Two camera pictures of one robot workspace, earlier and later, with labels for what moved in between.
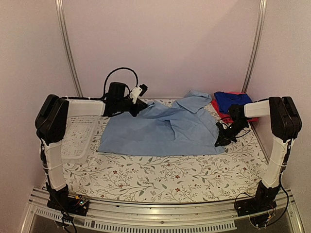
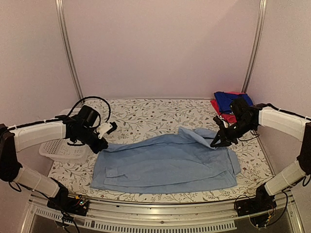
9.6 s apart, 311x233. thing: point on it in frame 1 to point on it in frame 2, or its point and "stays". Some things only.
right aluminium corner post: x=254 y=46 stays
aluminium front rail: x=198 y=217 stays
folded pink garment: x=224 y=117 stays
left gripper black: x=138 y=107 to x=102 y=144
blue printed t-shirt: x=225 y=100 stays
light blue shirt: x=185 y=126 to x=187 y=163
